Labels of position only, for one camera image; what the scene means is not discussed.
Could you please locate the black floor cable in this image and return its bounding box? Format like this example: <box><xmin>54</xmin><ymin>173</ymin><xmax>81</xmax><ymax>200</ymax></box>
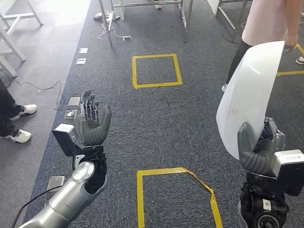
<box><xmin>0</xmin><ymin>69</ymin><xmax>72</xmax><ymax>112</ymax></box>

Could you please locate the grey floor plate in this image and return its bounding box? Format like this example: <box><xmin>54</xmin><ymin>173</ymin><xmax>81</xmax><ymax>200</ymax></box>
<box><xmin>46</xmin><ymin>176</ymin><xmax>65</xmax><ymax>192</ymax></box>

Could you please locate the green top white table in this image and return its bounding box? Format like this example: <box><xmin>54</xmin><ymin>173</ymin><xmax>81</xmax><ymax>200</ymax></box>
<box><xmin>0</xmin><ymin>0</ymin><xmax>45</xmax><ymax>78</ymax></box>

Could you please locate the yellow floor tape square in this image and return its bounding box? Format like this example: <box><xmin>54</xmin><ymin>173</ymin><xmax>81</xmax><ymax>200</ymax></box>
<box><xmin>137</xmin><ymin>167</ymin><xmax>224</xmax><ymax>228</ymax></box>
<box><xmin>275</xmin><ymin>43</ymin><xmax>304</xmax><ymax>77</ymax></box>
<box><xmin>132</xmin><ymin>53</ymin><xmax>183</xmax><ymax>90</ymax></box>

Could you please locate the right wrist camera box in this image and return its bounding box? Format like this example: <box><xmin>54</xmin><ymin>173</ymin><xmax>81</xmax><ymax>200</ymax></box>
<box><xmin>271</xmin><ymin>149</ymin><xmax>304</xmax><ymax>196</ymax></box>

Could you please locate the white curved plastic part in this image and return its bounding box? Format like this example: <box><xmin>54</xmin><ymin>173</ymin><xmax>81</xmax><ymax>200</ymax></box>
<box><xmin>216</xmin><ymin>41</ymin><xmax>285</xmax><ymax>161</ymax></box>

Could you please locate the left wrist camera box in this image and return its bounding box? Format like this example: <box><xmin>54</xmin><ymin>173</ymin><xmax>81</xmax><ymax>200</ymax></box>
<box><xmin>52</xmin><ymin>123</ymin><xmax>82</xmax><ymax>157</ymax></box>

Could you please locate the white power strip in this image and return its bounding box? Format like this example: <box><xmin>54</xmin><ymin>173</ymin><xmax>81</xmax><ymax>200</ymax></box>
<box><xmin>94</xmin><ymin>12</ymin><xmax>121</xmax><ymax>23</ymax></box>

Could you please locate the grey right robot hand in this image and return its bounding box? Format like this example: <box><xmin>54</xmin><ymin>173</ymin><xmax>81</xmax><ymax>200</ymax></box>
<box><xmin>238</xmin><ymin>117</ymin><xmax>285</xmax><ymax>177</ymax></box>

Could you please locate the white power cable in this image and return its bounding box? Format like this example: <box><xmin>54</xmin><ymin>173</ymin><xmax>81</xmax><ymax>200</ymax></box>
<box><xmin>97</xmin><ymin>22</ymin><xmax>124</xmax><ymax>40</ymax></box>

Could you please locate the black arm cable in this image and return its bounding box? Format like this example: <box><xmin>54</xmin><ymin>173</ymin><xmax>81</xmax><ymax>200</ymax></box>
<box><xmin>11</xmin><ymin>185</ymin><xmax>63</xmax><ymax>228</ymax></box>

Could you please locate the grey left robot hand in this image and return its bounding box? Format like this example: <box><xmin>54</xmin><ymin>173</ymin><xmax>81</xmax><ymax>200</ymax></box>
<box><xmin>79</xmin><ymin>89</ymin><xmax>112</xmax><ymax>147</ymax></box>

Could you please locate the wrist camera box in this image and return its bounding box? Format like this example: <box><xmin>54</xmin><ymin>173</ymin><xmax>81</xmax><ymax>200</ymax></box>
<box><xmin>52</xmin><ymin>123</ymin><xmax>82</xmax><ymax>157</ymax></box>
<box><xmin>271</xmin><ymin>149</ymin><xmax>304</xmax><ymax>196</ymax></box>

